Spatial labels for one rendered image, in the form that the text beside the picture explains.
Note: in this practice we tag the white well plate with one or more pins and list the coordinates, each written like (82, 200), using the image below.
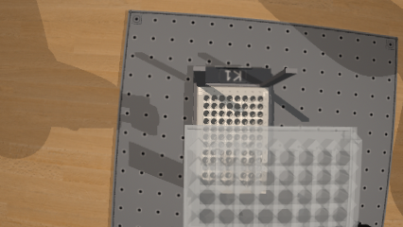
(310, 152)
(213, 103)

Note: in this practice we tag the grey flat base plate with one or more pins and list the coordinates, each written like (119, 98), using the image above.
(345, 78)

